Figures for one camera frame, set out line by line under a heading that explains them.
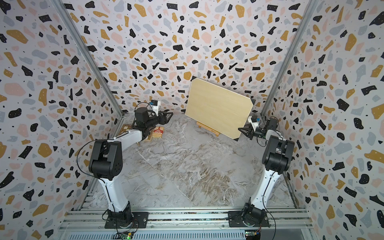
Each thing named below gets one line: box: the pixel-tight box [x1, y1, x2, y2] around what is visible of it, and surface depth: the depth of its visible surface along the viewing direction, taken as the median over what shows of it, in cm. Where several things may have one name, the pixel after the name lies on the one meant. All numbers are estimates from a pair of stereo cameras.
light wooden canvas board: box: [185, 78, 254, 140], surface depth 99 cm
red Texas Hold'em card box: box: [152, 126, 165, 138], surface depth 109 cm
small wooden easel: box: [196, 121, 221, 137], surface depth 109 cm
